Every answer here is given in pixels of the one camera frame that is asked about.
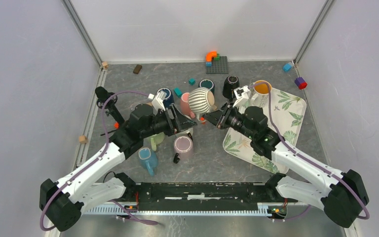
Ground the dark green mug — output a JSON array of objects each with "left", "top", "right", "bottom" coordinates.
[{"left": 198, "top": 79, "right": 215, "bottom": 94}]

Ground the green lego brick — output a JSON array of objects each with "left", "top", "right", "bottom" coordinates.
[{"left": 213, "top": 53, "right": 220, "bottom": 61}]

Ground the light blue mug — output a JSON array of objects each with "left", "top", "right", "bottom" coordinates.
[{"left": 138, "top": 148, "right": 158, "bottom": 176}]

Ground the grey lego baseplate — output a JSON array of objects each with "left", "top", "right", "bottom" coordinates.
[{"left": 206, "top": 56, "right": 229, "bottom": 74}]

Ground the navy blue mug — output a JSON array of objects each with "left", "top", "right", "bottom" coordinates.
[{"left": 156, "top": 87, "right": 175, "bottom": 108}]

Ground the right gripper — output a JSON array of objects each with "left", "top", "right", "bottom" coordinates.
[{"left": 202, "top": 101, "right": 255, "bottom": 140}]

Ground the purple and red block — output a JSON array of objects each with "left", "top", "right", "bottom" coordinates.
[{"left": 295, "top": 77, "right": 308, "bottom": 90}]

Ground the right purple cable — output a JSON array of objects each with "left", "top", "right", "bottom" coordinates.
[{"left": 250, "top": 81, "right": 371, "bottom": 220}]

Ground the white ribbed mug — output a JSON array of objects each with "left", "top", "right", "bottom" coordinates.
[{"left": 188, "top": 87, "right": 217, "bottom": 121}]

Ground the corner wooden cube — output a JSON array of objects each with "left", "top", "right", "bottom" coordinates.
[{"left": 101, "top": 61, "right": 109, "bottom": 70}]

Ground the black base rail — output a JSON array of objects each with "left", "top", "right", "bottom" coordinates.
[{"left": 116, "top": 182, "right": 285, "bottom": 211}]

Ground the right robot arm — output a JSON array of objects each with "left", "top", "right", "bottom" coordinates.
[{"left": 204, "top": 105, "right": 370, "bottom": 228}]

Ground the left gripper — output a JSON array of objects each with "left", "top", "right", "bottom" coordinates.
[{"left": 141, "top": 103, "right": 197, "bottom": 138}]

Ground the white floral mug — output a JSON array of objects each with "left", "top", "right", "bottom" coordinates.
[{"left": 249, "top": 80, "right": 272, "bottom": 107}]

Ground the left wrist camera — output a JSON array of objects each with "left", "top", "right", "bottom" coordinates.
[{"left": 148, "top": 90, "right": 166, "bottom": 112}]

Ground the black mug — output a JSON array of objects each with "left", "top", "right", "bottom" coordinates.
[{"left": 222, "top": 75, "right": 240, "bottom": 101}]

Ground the brown block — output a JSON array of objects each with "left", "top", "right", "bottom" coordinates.
[{"left": 133, "top": 64, "right": 143, "bottom": 75}]

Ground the pink mug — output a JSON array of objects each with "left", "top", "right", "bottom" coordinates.
[{"left": 180, "top": 92, "right": 195, "bottom": 119}]

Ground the orange curved lego piece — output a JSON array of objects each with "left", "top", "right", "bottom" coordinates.
[{"left": 205, "top": 51, "right": 218, "bottom": 62}]

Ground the light green mug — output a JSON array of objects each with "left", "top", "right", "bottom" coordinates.
[{"left": 149, "top": 132, "right": 165, "bottom": 151}]

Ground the wooden cube by rail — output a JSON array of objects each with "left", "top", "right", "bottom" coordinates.
[{"left": 78, "top": 135, "right": 88, "bottom": 144}]

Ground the purple cable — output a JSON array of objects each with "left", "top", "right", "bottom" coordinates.
[
  {"left": 39, "top": 90, "right": 159, "bottom": 232},
  {"left": 250, "top": 81, "right": 371, "bottom": 220}
]

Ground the light blue block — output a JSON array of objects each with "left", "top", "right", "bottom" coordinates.
[{"left": 282, "top": 62, "right": 294, "bottom": 72}]

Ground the cream white mug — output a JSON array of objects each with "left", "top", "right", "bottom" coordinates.
[{"left": 186, "top": 128, "right": 193, "bottom": 141}]

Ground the mauve purple mug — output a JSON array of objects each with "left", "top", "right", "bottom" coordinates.
[{"left": 173, "top": 136, "right": 194, "bottom": 164}]

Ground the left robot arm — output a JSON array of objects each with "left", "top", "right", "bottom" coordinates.
[{"left": 39, "top": 104, "right": 197, "bottom": 232}]

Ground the teal cube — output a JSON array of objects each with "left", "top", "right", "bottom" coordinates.
[{"left": 189, "top": 78, "right": 196, "bottom": 85}]

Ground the teal block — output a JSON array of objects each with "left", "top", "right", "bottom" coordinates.
[{"left": 173, "top": 87, "right": 183, "bottom": 98}]

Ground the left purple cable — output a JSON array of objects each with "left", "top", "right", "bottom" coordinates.
[{"left": 39, "top": 90, "right": 159, "bottom": 232}]

